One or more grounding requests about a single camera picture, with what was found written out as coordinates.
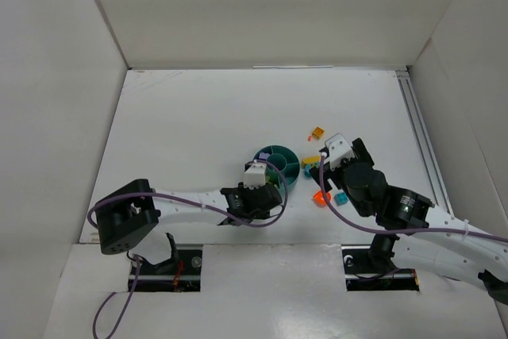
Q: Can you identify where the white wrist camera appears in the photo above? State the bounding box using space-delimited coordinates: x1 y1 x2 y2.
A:
243 160 267 190
319 133 355 171

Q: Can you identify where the teal small lego brick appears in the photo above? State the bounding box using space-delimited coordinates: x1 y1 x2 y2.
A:
333 192 348 206

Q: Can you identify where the purple cable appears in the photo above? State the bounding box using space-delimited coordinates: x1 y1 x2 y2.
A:
318 154 508 245
87 160 289 339

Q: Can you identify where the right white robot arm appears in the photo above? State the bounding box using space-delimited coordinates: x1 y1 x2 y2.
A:
310 133 507 304

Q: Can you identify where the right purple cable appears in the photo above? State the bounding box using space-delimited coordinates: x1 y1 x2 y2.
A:
318 154 508 245

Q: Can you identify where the yellow lego piece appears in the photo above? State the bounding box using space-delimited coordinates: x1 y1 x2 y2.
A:
301 155 321 168

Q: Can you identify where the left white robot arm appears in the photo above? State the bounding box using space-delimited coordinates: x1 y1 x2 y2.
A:
87 179 287 255

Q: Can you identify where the orange round lego piece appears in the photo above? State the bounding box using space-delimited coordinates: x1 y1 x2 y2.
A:
312 191 331 207

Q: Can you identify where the teal round divided container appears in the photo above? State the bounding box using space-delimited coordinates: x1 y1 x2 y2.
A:
253 145 300 195

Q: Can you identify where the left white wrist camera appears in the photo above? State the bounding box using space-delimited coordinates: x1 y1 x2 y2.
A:
243 160 267 190

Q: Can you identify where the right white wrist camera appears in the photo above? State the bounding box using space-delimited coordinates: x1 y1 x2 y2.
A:
319 133 355 171

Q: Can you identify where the amber transparent lego brick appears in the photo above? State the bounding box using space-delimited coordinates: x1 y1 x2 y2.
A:
311 127 325 140

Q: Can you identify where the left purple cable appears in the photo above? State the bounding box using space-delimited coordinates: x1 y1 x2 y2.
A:
87 160 289 339

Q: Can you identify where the aluminium rail right edge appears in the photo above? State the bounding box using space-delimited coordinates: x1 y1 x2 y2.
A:
395 70 455 217

